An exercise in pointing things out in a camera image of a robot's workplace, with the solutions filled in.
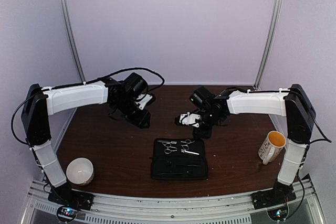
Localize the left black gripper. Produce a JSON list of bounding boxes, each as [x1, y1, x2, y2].
[[114, 97, 151, 129]]

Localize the silver thinning shears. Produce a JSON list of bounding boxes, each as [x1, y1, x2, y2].
[[180, 139, 199, 156]]

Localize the silver hair scissors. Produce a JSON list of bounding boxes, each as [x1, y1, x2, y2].
[[158, 141, 177, 154]]

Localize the black zip tool case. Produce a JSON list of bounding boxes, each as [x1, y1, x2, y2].
[[150, 138, 208, 180]]

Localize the black hair clip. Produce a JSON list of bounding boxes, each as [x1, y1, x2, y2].
[[155, 170, 193, 177], [165, 163, 201, 167]]

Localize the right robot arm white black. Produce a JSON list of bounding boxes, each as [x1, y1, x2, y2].
[[180, 84, 316, 204]]

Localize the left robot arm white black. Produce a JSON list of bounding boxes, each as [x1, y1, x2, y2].
[[21, 73, 155, 205]]

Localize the white mug yellow inside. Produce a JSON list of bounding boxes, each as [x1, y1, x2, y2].
[[258, 131, 286, 165]]

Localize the white ceramic bowl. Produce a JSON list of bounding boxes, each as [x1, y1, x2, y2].
[[66, 157, 94, 186]]

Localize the right circuit board with leds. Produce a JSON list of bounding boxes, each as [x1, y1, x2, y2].
[[267, 206, 289, 221]]

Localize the circuit board with leds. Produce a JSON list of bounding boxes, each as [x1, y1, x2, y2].
[[267, 206, 289, 221], [56, 206, 78, 222]]

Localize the left circuit board with leds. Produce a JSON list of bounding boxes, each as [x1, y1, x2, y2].
[[56, 206, 78, 222]]

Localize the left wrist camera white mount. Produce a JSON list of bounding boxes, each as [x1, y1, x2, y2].
[[135, 94, 155, 110]]

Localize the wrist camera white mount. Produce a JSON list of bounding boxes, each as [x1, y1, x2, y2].
[[135, 94, 155, 110], [175, 112, 201, 127]]

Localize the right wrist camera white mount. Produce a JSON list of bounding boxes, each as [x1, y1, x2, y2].
[[175, 112, 201, 127]]

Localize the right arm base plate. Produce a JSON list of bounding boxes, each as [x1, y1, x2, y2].
[[251, 181, 297, 210]]

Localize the aluminium front rail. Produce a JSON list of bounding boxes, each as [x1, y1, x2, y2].
[[19, 178, 327, 223]]

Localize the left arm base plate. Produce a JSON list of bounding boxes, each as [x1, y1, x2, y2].
[[48, 182, 94, 210]]

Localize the right aluminium frame post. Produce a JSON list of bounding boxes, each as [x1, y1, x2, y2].
[[253, 0, 283, 90]]

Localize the aluminium frame post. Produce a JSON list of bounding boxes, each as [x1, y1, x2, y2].
[[60, 0, 86, 83], [253, 0, 283, 90]]

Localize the left aluminium frame post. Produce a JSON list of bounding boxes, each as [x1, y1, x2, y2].
[[60, 0, 86, 83]]

